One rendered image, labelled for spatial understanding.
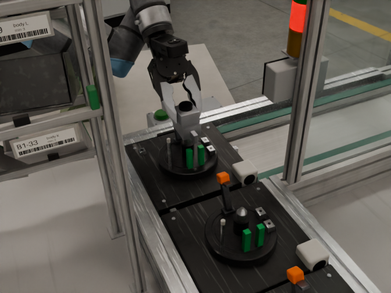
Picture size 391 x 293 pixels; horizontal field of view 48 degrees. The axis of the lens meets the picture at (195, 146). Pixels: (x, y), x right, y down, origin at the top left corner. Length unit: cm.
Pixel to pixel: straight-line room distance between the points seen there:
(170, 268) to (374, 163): 58
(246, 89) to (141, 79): 168
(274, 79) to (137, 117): 65
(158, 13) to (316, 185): 53
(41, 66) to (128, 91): 90
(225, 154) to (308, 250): 33
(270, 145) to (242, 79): 214
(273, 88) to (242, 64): 266
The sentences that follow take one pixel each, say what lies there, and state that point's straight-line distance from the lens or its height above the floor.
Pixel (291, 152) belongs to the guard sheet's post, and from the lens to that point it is 95.
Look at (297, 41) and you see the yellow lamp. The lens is 84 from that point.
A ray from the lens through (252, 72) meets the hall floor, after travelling 339.
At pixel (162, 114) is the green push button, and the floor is 97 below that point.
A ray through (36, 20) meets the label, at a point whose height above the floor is 145.
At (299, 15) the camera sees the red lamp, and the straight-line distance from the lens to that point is 82.
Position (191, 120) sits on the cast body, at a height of 110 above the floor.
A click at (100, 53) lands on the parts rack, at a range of 59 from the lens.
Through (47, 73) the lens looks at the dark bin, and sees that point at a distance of 65.
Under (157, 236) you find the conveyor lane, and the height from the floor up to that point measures 95.
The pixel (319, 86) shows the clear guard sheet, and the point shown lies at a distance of 90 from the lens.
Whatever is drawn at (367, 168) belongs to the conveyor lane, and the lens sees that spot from 115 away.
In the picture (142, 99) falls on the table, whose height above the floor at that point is 86.
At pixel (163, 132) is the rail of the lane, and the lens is 113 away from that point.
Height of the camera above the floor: 164
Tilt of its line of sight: 39 degrees down
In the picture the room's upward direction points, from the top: 2 degrees counter-clockwise
